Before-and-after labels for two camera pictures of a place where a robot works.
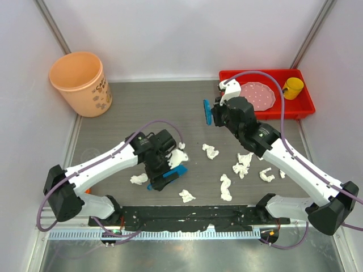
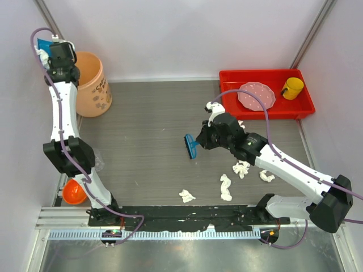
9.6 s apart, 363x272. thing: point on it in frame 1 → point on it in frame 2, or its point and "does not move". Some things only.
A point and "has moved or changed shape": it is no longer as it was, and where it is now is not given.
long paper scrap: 225,194 does not move
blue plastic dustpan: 181,170 → 45,45
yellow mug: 292,86 does not move
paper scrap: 139,179 → 43,56
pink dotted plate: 260,95 does not move
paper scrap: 186,196 does not move
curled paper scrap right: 264,176 does not move
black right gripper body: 221,117 → 211,139
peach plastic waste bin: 80,76 does not move
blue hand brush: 208,111 has moved or changed shape
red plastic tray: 295,109 does not move
